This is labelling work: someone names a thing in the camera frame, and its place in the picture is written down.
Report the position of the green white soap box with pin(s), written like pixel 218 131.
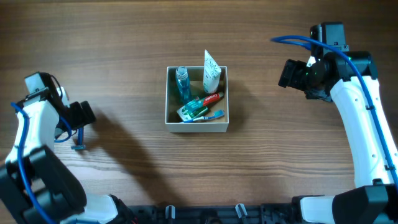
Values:
pixel 186 115

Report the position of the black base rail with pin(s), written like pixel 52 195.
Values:
pixel 257 214

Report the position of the white Pantene tube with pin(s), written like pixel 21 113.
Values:
pixel 211 74

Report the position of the blue white Colgate toothbrush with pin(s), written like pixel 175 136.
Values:
pixel 216 115

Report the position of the blue disposable razor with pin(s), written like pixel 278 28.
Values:
pixel 79 144

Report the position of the blue Listerine mouthwash bottle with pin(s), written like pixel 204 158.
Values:
pixel 183 84

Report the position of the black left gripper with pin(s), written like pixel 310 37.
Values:
pixel 81 119

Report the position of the white open cardboard box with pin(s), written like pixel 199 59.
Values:
pixel 173 102

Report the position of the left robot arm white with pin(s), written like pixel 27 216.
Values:
pixel 36 187

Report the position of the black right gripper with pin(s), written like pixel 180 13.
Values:
pixel 291 77

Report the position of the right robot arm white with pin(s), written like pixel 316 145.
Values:
pixel 350 81

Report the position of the Colgate toothpaste tube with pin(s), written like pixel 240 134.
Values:
pixel 199 103

